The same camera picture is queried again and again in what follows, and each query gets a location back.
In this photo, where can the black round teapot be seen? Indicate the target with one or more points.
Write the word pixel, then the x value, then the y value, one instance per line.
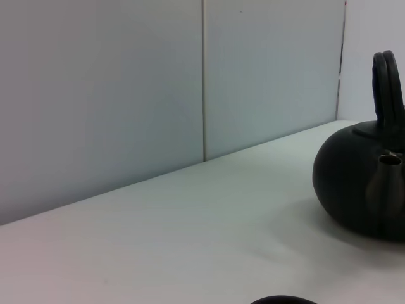
pixel 341 177

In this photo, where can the small dark teacup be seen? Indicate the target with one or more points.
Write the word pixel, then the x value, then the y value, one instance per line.
pixel 280 300

